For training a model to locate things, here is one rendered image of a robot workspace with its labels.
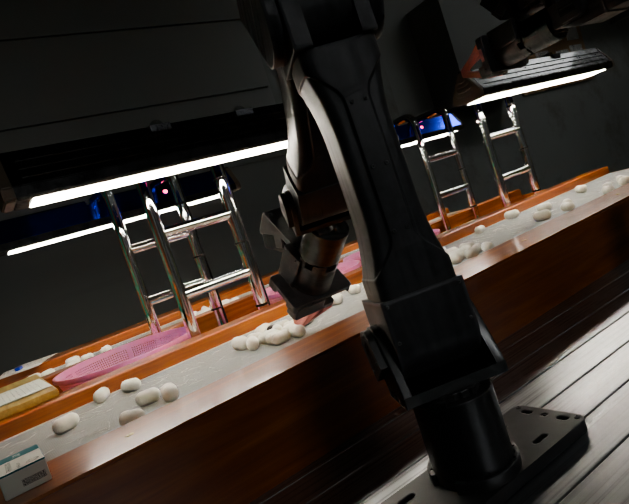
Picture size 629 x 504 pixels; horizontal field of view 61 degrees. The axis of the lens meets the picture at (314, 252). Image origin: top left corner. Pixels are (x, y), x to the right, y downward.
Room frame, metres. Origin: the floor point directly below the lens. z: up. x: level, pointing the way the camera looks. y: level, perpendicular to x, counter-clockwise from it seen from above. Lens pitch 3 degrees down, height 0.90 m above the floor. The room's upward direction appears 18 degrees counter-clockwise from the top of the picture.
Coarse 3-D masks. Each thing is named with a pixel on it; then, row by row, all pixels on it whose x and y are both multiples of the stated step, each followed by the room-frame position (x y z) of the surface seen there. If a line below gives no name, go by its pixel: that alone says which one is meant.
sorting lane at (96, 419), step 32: (576, 192) 1.47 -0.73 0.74; (512, 224) 1.25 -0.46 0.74; (320, 320) 0.86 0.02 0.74; (224, 352) 0.86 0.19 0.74; (256, 352) 0.78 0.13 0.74; (160, 384) 0.78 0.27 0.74; (192, 384) 0.71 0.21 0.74; (96, 416) 0.71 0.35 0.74; (0, 448) 0.71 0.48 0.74; (64, 448) 0.61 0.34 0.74
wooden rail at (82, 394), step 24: (600, 168) 1.67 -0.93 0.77; (552, 192) 1.51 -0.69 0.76; (456, 240) 1.28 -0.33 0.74; (264, 312) 0.99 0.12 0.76; (216, 336) 0.93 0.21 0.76; (144, 360) 0.88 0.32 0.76; (168, 360) 0.88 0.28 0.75; (96, 384) 0.82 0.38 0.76; (120, 384) 0.84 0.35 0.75; (48, 408) 0.78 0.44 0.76; (72, 408) 0.80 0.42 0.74; (0, 432) 0.75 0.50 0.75
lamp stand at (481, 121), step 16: (512, 96) 1.59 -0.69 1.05; (480, 112) 1.50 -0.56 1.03; (512, 112) 1.58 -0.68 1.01; (480, 128) 1.51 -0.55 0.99; (512, 128) 1.56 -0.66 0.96; (496, 160) 1.50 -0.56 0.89; (528, 160) 1.58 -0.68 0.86; (496, 176) 1.50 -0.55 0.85; (512, 176) 1.53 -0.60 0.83; (528, 176) 1.59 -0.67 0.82
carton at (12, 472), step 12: (36, 444) 0.48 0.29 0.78; (12, 456) 0.47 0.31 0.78; (24, 456) 0.45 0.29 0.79; (36, 456) 0.44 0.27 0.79; (0, 468) 0.44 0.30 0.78; (12, 468) 0.43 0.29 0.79; (24, 468) 0.43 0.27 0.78; (36, 468) 0.43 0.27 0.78; (48, 468) 0.43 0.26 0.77; (0, 480) 0.42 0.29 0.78; (12, 480) 0.42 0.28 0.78; (24, 480) 0.42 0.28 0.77; (36, 480) 0.43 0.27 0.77; (48, 480) 0.43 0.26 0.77; (12, 492) 0.42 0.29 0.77; (24, 492) 0.42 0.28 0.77
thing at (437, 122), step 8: (432, 120) 1.97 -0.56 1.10; (440, 120) 1.99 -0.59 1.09; (456, 120) 2.02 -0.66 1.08; (400, 128) 1.88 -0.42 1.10; (408, 128) 1.90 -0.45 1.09; (424, 128) 1.92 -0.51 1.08; (432, 128) 1.94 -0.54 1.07; (440, 128) 1.95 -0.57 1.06; (456, 128) 1.99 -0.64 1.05; (400, 136) 1.85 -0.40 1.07; (408, 136) 1.86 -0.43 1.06; (424, 136) 1.90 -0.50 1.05; (432, 136) 1.92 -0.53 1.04; (400, 144) 1.83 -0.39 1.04
